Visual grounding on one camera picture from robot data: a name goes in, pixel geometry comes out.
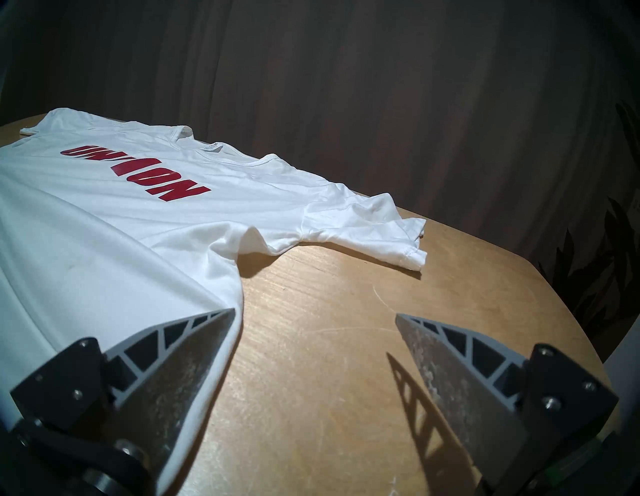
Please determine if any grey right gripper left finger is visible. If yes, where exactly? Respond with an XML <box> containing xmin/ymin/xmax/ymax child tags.
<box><xmin>10</xmin><ymin>307</ymin><xmax>236</xmax><ymax>493</ymax></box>

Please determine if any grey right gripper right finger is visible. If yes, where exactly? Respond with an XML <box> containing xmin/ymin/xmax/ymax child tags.
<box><xmin>395</xmin><ymin>313</ymin><xmax>620</xmax><ymax>488</ymax></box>

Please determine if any white T-shirt red UNUION print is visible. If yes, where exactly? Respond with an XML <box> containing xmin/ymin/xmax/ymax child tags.
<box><xmin>0</xmin><ymin>107</ymin><xmax>428</xmax><ymax>493</ymax></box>

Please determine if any white curved arch pillar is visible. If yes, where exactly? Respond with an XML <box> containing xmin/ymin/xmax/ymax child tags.
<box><xmin>602</xmin><ymin>330</ymin><xmax>640</xmax><ymax>436</ymax></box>

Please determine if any tall dark leafy plant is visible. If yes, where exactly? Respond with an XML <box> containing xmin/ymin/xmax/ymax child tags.
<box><xmin>537</xmin><ymin>100</ymin><xmax>640</xmax><ymax>346</ymax></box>

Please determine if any long beige pleated curtain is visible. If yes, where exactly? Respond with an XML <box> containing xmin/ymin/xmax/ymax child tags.
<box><xmin>0</xmin><ymin>0</ymin><xmax>640</xmax><ymax>261</ymax></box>

